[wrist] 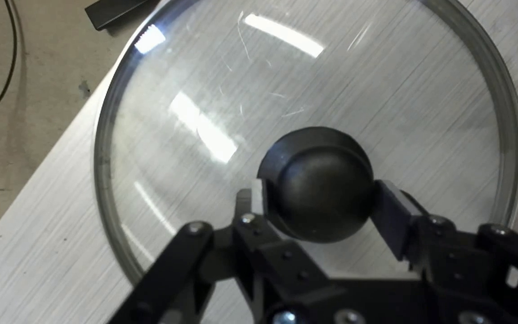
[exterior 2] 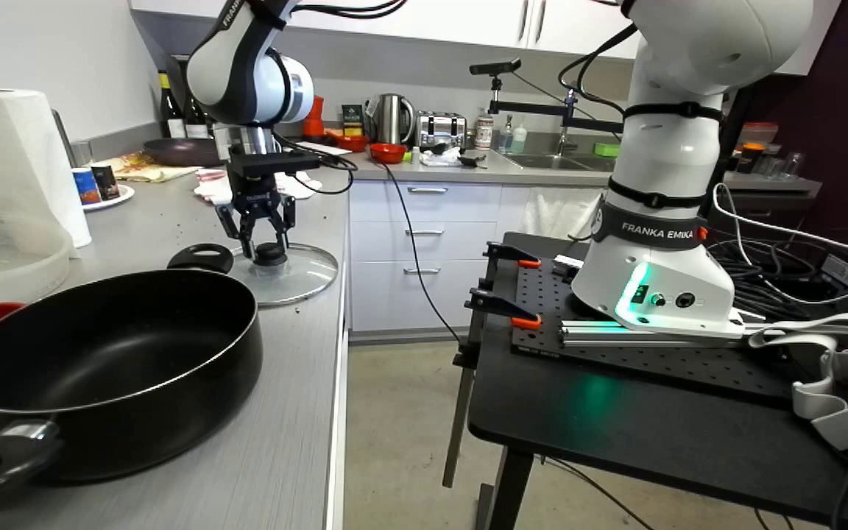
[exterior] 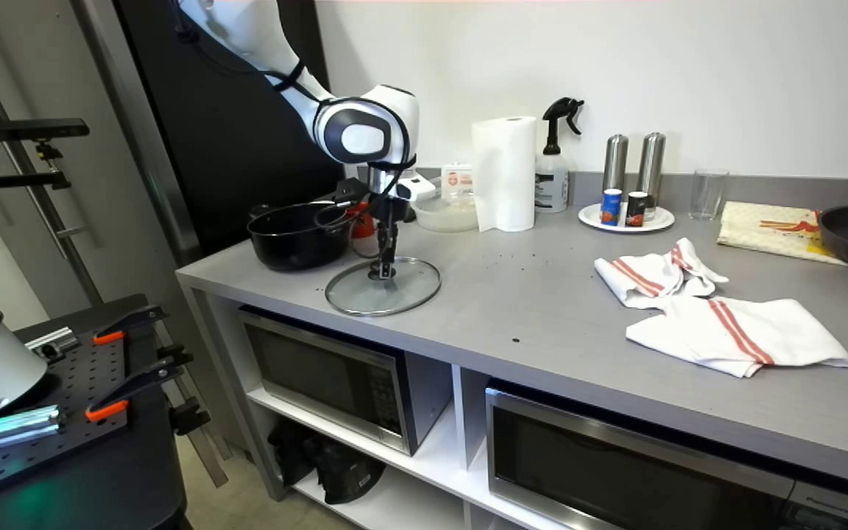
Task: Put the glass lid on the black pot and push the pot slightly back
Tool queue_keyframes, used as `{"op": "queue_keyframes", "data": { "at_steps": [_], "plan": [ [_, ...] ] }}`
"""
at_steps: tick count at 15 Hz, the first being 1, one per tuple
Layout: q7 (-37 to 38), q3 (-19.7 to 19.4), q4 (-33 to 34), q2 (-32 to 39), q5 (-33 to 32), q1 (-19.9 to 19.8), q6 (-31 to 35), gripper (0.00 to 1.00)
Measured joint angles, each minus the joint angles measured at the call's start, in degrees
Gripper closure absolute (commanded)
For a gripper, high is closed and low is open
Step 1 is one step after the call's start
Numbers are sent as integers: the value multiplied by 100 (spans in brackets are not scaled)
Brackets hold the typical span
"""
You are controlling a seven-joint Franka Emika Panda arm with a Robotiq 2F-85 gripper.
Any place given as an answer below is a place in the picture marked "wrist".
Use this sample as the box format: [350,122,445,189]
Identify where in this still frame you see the glass lid with black knob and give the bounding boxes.
[92,0,518,290]

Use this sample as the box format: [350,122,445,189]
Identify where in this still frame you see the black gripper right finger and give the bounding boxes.
[373,178,518,324]

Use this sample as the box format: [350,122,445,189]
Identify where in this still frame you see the black flat rectangular object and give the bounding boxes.
[83,0,161,32]

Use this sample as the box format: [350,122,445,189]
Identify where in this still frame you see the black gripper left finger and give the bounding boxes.
[107,178,346,324]

